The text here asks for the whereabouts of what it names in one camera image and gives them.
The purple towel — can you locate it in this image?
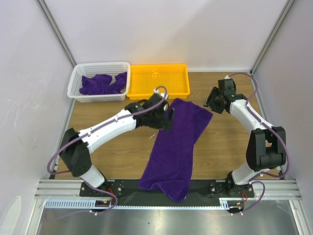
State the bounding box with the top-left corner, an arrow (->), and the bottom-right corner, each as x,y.
79,72 -> 127,95
137,98 -> 213,202

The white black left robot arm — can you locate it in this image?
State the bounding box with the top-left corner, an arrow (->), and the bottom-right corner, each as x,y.
59,93 -> 175,196

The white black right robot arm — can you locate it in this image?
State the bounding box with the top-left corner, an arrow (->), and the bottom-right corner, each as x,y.
205,76 -> 287,197

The yellow plastic tray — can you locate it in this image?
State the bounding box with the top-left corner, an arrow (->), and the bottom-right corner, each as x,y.
127,64 -> 190,100

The white perforated plastic basket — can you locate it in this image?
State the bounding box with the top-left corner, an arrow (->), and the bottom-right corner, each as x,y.
67,62 -> 131,103

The purple towel in basket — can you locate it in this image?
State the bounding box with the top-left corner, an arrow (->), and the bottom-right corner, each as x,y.
79,72 -> 127,95

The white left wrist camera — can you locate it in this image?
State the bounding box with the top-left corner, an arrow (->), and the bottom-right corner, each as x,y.
153,89 -> 169,100

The aluminium frame rail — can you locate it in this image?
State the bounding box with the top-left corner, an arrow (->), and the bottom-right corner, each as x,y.
35,179 -> 302,200

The white slotted cable duct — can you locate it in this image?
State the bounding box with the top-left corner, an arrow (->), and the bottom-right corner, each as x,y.
45,198 -> 242,210

